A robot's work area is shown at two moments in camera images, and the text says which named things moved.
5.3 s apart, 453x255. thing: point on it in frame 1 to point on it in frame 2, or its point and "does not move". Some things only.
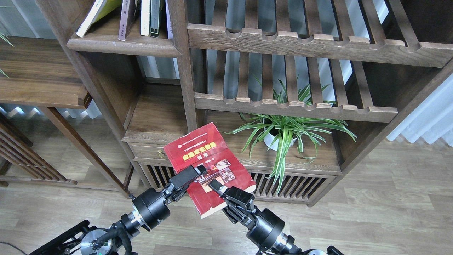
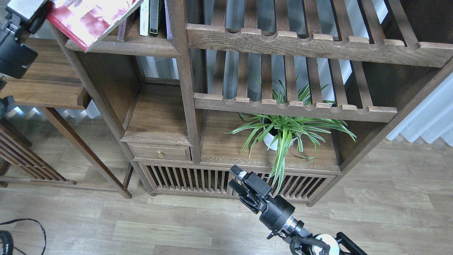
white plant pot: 268,139 does not move
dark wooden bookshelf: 300,88 does not move
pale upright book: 170,30 does not move
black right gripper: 263,227 to 274,211
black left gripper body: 150,206 to 17,55
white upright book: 145,17 does not move
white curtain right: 432,118 does not move
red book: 206,146 to 84,22
